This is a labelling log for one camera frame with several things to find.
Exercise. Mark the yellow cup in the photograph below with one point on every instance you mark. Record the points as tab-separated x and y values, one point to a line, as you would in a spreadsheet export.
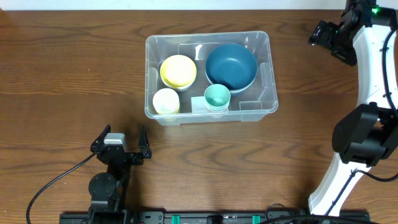
166	110
170	118

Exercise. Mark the dark blue bowl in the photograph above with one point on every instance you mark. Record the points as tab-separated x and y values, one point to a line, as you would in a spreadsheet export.
223	90
231	58

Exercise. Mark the white small bowl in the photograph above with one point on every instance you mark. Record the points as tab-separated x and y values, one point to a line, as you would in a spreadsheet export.
169	85

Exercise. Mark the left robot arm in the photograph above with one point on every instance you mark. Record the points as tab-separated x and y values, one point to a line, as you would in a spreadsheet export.
108	189

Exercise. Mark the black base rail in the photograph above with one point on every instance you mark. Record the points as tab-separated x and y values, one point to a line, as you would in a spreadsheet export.
157	217

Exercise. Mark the light blue cup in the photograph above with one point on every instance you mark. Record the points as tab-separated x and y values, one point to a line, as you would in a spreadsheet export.
216	108

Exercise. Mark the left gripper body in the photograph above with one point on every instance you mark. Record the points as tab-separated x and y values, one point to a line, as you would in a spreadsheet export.
131	160

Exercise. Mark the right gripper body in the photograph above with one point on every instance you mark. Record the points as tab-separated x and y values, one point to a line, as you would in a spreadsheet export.
339	40

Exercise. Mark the yellow small bowl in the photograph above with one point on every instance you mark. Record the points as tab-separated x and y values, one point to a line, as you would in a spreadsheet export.
178	71

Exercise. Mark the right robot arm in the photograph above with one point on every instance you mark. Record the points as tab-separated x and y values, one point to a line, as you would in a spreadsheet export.
365	38

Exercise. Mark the cream white cup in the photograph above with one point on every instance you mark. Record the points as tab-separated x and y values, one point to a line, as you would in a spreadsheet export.
166	97

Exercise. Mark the light grey small bowl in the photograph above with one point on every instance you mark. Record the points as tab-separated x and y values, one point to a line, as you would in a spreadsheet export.
182	88

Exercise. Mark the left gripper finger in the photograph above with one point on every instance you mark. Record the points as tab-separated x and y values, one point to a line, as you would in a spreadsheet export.
98	144
144	146

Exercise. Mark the clear plastic storage container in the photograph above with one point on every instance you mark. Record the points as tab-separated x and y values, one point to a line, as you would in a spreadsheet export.
252	105

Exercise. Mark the pink cup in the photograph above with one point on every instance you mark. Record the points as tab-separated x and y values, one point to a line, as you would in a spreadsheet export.
217	114

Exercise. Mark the beige large bowl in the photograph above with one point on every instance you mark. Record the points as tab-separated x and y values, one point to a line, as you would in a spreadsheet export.
232	80

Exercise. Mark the green cup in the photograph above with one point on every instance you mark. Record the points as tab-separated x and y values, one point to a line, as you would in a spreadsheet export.
215	99

